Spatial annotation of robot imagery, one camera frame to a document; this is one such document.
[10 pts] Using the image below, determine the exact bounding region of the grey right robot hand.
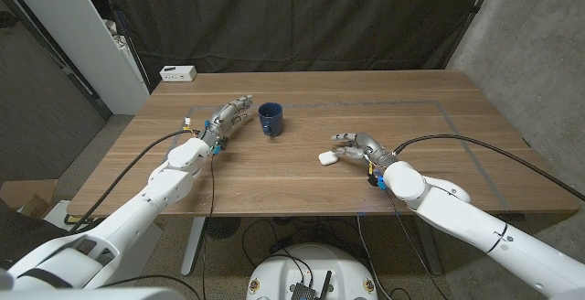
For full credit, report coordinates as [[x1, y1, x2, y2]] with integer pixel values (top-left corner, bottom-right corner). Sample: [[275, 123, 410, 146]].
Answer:
[[331, 132, 399, 169]]

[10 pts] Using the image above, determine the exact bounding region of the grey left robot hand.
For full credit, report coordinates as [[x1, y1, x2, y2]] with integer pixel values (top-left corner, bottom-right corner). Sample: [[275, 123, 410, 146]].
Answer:
[[199, 93, 254, 155]]

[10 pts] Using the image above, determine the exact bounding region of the white AirPods case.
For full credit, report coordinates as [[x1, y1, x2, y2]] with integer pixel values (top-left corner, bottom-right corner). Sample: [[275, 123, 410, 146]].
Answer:
[[317, 150, 340, 167]]

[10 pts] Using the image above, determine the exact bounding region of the white robot base with antenna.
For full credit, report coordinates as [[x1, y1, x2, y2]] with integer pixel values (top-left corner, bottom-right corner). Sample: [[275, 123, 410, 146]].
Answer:
[[246, 243, 378, 300]]

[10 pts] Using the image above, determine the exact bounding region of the dark blue ceramic mug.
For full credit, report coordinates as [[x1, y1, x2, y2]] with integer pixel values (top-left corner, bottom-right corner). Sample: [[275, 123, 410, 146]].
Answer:
[[257, 102, 284, 138]]

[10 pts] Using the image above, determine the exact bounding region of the white power strip box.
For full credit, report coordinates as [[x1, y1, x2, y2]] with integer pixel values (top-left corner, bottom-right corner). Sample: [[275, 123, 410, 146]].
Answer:
[[159, 65, 198, 83]]

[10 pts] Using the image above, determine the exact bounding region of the round black floor fan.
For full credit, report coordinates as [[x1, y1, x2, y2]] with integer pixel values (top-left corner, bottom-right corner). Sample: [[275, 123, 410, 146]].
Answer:
[[204, 216, 242, 241]]

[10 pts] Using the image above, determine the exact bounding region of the black curtain backdrop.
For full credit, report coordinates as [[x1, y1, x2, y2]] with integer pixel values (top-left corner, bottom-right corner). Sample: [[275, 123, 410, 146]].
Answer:
[[102, 0, 493, 93]]

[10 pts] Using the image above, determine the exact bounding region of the grey table leg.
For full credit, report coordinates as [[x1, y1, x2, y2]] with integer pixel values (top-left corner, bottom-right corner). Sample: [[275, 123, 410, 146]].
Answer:
[[180, 216, 207, 277], [413, 217, 443, 277]]

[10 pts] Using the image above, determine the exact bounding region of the black backdrop stand pole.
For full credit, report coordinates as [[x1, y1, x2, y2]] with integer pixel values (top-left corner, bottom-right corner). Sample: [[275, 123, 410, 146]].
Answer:
[[438, 0, 502, 70], [96, 0, 153, 94]]

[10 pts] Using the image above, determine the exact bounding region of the white shelf cabinet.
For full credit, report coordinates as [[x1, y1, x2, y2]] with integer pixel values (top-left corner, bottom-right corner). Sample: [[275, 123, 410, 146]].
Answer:
[[0, 0, 152, 116]]

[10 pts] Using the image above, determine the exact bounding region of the small white floor box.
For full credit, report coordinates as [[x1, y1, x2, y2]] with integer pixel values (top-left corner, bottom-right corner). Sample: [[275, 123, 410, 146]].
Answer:
[[43, 198, 79, 226]]

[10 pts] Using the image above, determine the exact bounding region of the brown cardboard box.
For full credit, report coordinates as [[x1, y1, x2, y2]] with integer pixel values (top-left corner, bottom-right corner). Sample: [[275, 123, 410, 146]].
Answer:
[[0, 178, 59, 221]]

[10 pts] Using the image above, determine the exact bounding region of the white robot torso edge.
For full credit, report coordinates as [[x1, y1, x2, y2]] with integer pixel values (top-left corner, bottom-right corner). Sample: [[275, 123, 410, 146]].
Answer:
[[0, 287, 186, 300]]

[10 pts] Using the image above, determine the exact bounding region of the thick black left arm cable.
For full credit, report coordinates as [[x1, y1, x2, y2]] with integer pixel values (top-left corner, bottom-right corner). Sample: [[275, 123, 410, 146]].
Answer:
[[66, 128, 200, 235]]

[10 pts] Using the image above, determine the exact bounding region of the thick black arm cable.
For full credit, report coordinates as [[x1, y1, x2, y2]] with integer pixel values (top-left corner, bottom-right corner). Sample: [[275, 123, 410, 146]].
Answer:
[[66, 128, 200, 235], [391, 134, 585, 202]]

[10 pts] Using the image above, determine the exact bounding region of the thin black left wrist cable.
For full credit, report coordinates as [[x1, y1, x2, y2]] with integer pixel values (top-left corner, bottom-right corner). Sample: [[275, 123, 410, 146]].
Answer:
[[200, 154, 217, 300]]

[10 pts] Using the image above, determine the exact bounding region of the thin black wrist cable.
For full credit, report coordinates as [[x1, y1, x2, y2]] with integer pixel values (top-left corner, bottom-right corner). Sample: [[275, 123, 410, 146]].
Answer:
[[386, 189, 452, 300], [200, 154, 217, 300]]

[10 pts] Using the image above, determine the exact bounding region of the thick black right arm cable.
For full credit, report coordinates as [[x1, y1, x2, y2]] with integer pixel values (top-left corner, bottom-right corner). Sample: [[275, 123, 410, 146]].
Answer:
[[391, 134, 585, 202]]

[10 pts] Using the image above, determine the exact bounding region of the grey floor cable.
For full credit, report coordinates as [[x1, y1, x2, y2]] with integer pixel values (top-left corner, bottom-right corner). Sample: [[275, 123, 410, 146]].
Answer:
[[356, 214, 383, 300]]

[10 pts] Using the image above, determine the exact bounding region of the black floor cable bundle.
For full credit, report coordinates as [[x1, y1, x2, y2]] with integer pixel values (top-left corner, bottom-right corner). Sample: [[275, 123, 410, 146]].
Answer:
[[240, 216, 362, 273]]

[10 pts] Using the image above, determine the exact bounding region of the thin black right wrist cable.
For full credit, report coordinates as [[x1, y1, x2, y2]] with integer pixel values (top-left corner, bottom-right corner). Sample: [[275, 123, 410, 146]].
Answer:
[[386, 189, 452, 300]]

